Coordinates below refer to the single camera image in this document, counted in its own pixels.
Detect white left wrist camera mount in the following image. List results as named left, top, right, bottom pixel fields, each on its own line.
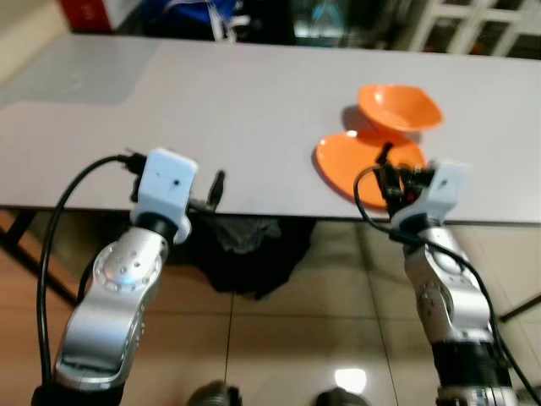
left=131, top=149, right=199, bottom=238

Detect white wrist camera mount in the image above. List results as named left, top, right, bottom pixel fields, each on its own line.
left=391, top=161, right=473, bottom=231
left=131, top=149, right=199, bottom=238

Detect white lattice door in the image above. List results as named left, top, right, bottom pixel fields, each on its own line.
left=406, top=0, right=541, bottom=60

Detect grey right robot foot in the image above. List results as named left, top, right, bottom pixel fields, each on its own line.
left=314, top=389, right=369, bottom=406

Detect black bundle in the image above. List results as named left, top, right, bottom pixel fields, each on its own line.
left=193, top=218, right=315, bottom=297

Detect orange plastic bowl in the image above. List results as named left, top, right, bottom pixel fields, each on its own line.
left=357, top=84, right=444, bottom=134

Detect red white cardboard box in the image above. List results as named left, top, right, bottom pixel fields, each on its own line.
left=57, top=0, right=140, bottom=33

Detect black table leg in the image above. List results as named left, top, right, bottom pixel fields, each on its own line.
left=0, top=211, right=81, bottom=305

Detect orange plastic plate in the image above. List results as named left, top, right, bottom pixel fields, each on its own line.
left=314, top=131, right=428, bottom=211

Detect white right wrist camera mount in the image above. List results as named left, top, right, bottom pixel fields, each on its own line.
left=391, top=161, right=473, bottom=231

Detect blue bag white straps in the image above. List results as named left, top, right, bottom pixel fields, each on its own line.
left=139, top=0, right=254, bottom=41

